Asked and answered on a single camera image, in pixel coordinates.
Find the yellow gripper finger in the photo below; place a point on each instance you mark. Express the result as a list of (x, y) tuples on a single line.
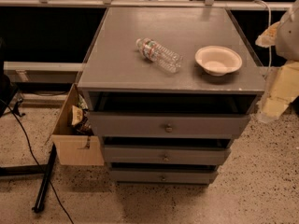
[(268, 37), (282, 88)]

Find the grey bottom drawer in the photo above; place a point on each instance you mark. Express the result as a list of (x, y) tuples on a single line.
[(163, 173)]

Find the grey drawer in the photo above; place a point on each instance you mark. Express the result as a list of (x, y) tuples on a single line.
[(112, 124), (187, 151), (163, 173)]

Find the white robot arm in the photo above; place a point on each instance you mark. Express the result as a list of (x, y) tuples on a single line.
[(284, 37)]

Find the grey drawer cabinet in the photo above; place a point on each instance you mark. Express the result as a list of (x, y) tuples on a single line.
[(118, 78)]

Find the grey top drawer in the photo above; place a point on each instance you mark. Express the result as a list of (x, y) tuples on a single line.
[(112, 124)]

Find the grey middle drawer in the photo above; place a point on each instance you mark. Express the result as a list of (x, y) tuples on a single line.
[(187, 151)]

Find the open cardboard box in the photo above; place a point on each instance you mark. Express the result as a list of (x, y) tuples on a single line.
[(73, 148)]

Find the white paper bowl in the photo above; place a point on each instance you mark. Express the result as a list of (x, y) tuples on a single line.
[(218, 61)]

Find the clear plastic water bottle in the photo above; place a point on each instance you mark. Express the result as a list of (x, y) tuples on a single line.
[(165, 58)]

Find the snack bag in box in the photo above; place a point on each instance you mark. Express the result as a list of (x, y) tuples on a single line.
[(77, 115)]

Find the black metal stand leg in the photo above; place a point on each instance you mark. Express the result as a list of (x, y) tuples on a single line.
[(47, 170)]

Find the lower left metal rail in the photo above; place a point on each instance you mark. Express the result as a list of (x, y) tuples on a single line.
[(26, 72)]

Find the metal rail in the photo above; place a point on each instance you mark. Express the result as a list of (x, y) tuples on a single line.
[(26, 72), (232, 5)]

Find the upper metal rail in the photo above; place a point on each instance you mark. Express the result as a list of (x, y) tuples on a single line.
[(232, 5)]

